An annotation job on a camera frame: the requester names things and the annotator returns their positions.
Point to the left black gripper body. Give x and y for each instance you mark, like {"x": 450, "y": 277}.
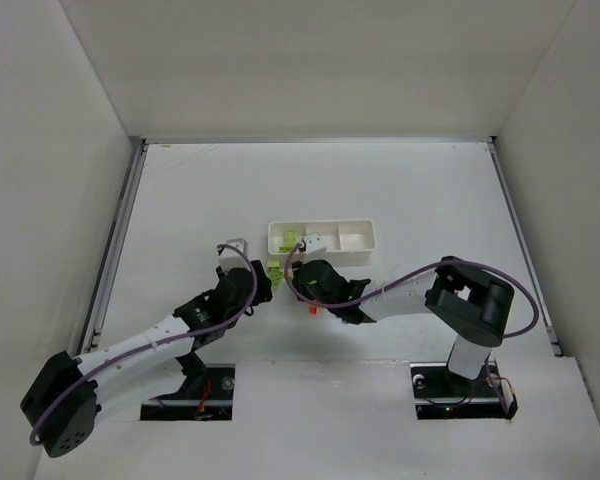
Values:
{"x": 260, "y": 282}

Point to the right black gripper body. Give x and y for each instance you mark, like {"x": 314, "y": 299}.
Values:
{"x": 298, "y": 279}

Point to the green lego brick studded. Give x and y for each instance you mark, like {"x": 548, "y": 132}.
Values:
{"x": 275, "y": 275}

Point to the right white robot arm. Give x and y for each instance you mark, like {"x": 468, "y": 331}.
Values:
{"x": 472, "y": 302}

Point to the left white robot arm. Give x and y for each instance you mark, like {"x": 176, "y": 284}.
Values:
{"x": 71, "y": 394}

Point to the white three-compartment tray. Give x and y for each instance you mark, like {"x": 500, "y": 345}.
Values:
{"x": 339, "y": 241}

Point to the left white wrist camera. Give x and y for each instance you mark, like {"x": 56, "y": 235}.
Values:
{"x": 233, "y": 254}

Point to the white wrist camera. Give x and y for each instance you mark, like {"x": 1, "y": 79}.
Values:
{"x": 233, "y": 254}
{"x": 313, "y": 244}

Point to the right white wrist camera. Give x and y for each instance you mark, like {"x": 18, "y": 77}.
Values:
{"x": 313, "y": 244}

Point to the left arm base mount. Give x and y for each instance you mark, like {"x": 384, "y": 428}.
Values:
{"x": 205, "y": 394}

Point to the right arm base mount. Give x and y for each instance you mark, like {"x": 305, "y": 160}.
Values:
{"x": 442, "y": 395}

